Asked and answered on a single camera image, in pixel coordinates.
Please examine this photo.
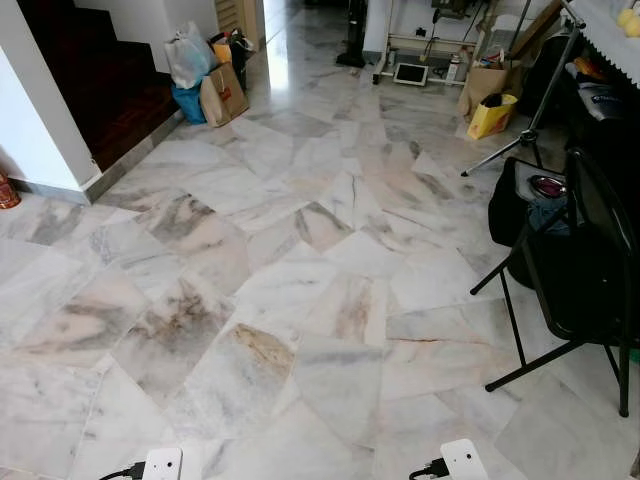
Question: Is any red round object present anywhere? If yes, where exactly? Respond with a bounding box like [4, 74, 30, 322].
[528, 173, 568, 200]

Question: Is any black fabric bag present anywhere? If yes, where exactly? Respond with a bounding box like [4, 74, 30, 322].
[487, 155, 573, 291]

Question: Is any black tripod stand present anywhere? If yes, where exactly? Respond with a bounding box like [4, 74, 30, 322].
[461, 0, 588, 179]

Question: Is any yellow shopping bag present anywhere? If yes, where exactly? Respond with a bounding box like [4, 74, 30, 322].
[467, 93, 520, 141]

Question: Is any white tablecloth table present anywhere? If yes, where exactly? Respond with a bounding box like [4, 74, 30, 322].
[572, 0, 640, 85]

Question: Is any yellow object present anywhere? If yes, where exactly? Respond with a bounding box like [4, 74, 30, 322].
[617, 7, 640, 40]

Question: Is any plain brown paper bag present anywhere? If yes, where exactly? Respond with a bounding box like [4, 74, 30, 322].
[457, 60, 523, 121]

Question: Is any white metal rack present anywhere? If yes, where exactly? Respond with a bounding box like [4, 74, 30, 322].
[374, 0, 523, 85]

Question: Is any white tablet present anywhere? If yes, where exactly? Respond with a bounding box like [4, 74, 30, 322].
[392, 62, 430, 87]

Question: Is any black upright appliance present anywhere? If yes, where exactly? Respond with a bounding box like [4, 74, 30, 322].
[335, 0, 368, 69]

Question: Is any brown paper bag red print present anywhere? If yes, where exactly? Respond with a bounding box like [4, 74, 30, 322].
[199, 62, 250, 128]

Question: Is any black bag with orange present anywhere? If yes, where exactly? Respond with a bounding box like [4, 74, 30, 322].
[209, 29, 253, 69]

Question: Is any wooden louvred door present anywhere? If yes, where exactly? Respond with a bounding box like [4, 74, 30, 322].
[214, 0, 267, 48]

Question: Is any blue bag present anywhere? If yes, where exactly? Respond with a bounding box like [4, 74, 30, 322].
[171, 84, 208, 126]

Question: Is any white plastic bag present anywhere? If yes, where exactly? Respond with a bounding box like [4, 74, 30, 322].
[164, 21, 219, 90]

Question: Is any dark wooden staircase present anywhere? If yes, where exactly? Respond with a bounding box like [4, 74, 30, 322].
[17, 0, 183, 172]

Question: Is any orange object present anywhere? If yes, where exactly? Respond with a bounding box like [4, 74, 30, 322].
[0, 174, 22, 210]

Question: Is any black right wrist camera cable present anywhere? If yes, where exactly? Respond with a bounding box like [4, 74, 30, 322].
[408, 457, 450, 480]

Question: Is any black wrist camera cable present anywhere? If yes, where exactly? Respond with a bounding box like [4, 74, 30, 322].
[99, 462, 147, 480]
[408, 457, 450, 480]

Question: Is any black left wrist camera cable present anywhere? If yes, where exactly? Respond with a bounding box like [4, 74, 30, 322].
[99, 462, 147, 480]

